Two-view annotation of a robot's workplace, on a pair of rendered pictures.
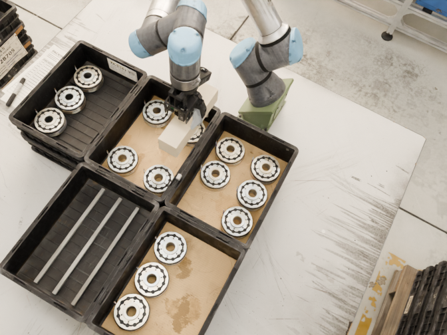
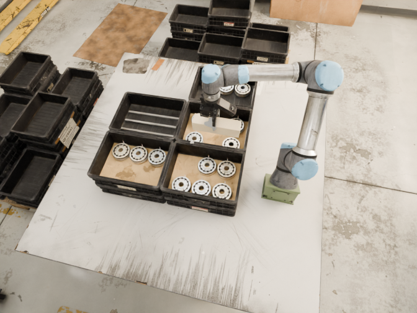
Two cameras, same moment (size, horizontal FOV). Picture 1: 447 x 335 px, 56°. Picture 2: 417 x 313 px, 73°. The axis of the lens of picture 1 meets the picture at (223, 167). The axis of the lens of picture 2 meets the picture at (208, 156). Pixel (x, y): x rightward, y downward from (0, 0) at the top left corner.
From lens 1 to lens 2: 91 cm
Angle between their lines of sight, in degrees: 37
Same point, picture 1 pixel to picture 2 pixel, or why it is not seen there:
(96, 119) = not seen: hidden behind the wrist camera
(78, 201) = (172, 112)
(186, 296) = (134, 174)
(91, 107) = (226, 97)
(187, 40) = (210, 70)
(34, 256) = (141, 107)
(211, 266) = (152, 181)
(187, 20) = (227, 69)
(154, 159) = (206, 135)
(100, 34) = (285, 90)
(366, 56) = not seen: outside the picture
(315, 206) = (219, 243)
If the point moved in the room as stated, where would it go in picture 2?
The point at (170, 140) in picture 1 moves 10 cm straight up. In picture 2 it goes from (195, 118) to (194, 105)
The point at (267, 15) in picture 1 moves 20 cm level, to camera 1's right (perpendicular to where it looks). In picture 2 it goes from (304, 135) to (318, 174)
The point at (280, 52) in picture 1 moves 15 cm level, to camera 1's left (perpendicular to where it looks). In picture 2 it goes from (292, 161) to (284, 135)
